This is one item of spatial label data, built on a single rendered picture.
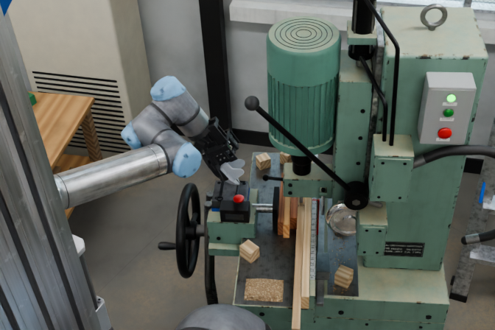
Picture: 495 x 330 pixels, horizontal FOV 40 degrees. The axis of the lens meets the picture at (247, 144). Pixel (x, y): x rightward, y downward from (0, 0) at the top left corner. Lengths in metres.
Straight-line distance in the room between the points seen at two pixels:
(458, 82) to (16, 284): 1.01
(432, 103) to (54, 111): 2.01
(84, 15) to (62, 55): 0.28
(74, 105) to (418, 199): 1.82
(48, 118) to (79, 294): 2.15
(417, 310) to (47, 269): 1.26
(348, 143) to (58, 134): 1.61
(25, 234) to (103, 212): 2.50
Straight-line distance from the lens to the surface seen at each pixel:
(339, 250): 2.02
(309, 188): 1.85
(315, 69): 1.55
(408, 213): 1.82
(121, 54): 3.15
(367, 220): 1.72
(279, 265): 1.85
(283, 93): 1.60
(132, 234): 3.21
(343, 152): 1.72
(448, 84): 1.50
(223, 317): 1.07
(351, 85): 1.59
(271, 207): 1.91
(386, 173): 1.60
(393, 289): 1.95
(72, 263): 0.95
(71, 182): 1.40
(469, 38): 1.59
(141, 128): 1.60
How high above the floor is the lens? 2.33
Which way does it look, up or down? 40 degrees down
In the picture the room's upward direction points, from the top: 3 degrees counter-clockwise
